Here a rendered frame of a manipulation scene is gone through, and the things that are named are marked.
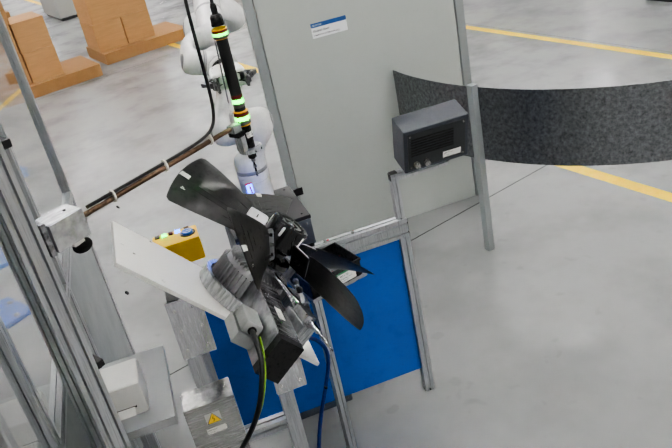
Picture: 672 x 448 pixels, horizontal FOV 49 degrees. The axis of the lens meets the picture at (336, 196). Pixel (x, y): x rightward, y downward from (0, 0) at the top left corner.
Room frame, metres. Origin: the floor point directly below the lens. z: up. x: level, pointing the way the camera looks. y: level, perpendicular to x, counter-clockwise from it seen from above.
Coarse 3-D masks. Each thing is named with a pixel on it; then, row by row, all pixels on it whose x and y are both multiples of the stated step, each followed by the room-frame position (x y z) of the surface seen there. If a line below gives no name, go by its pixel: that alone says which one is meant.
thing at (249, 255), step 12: (240, 216) 1.71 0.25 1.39; (240, 228) 1.67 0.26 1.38; (252, 228) 1.73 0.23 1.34; (264, 228) 1.80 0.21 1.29; (240, 240) 1.63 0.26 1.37; (252, 240) 1.69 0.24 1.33; (264, 240) 1.77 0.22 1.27; (252, 252) 1.66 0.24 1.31; (264, 252) 1.74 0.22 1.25; (264, 264) 1.72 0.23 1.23; (252, 276) 1.58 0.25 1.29
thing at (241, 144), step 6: (228, 126) 1.97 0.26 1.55; (234, 126) 1.96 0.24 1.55; (240, 126) 1.98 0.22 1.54; (234, 132) 1.96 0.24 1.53; (240, 132) 1.97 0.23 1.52; (234, 138) 1.99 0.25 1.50; (240, 138) 1.97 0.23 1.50; (240, 144) 1.98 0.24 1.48; (246, 144) 1.98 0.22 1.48; (258, 144) 2.01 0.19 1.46; (240, 150) 1.98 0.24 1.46; (246, 150) 1.98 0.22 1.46; (252, 150) 1.98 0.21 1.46; (258, 150) 1.98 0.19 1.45
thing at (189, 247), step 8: (152, 240) 2.31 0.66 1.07; (160, 240) 2.29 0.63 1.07; (168, 240) 2.28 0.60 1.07; (176, 240) 2.27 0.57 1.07; (184, 240) 2.26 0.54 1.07; (192, 240) 2.26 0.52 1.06; (200, 240) 2.27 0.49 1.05; (168, 248) 2.24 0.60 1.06; (176, 248) 2.25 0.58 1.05; (184, 248) 2.25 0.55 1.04; (192, 248) 2.26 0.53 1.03; (200, 248) 2.26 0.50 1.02; (184, 256) 2.25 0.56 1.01; (192, 256) 2.26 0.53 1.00; (200, 256) 2.26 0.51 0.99
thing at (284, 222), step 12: (276, 216) 1.91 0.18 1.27; (288, 216) 1.98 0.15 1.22; (276, 228) 1.88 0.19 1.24; (288, 228) 1.87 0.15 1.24; (300, 228) 1.95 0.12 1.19; (276, 240) 1.86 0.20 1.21; (288, 240) 1.86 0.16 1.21; (300, 240) 1.88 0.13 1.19; (276, 252) 1.87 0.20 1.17; (288, 252) 1.86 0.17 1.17; (276, 264) 1.84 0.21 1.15; (288, 264) 1.90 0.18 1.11
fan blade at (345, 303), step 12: (312, 264) 1.80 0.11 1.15; (312, 276) 1.82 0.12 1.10; (324, 276) 1.77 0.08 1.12; (324, 288) 1.78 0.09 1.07; (336, 288) 1.73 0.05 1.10; (336, 300) 1.75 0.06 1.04; (348, 300) 1.69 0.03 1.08; (348, 312) 1.72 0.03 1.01; (360, 312) 1.66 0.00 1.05; (360, 324) 1.70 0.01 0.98
